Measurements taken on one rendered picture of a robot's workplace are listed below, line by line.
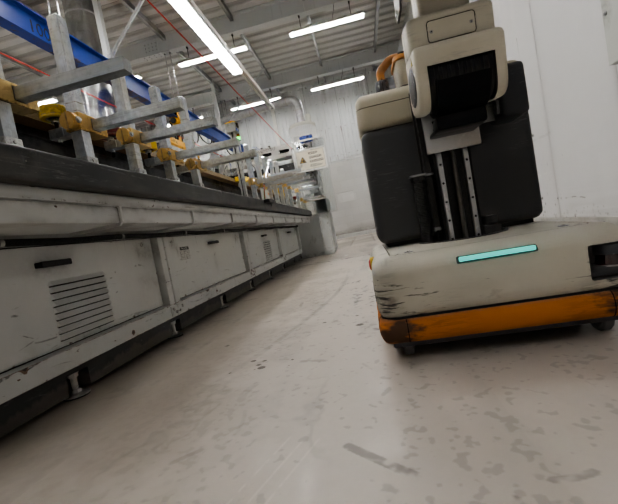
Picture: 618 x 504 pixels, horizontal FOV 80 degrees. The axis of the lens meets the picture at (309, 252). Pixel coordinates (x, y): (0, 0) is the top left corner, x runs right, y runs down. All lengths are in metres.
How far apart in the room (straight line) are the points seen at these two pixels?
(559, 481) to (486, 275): 0.51
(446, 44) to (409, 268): 0.57
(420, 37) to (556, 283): 0.71
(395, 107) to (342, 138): 10.83
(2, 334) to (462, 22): 1.47
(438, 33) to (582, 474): 0.99
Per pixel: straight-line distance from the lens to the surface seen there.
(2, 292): 1.33
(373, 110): 1.35
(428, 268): 0.99
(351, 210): 11.88
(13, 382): 1.29
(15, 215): 1.09
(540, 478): 0.67
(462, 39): 1.13
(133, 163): 1.50
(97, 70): 1.04
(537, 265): 1.06
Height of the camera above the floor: 0.39
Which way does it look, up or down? 3 degrees down
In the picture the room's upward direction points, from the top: 11 degrees counter-clockwise
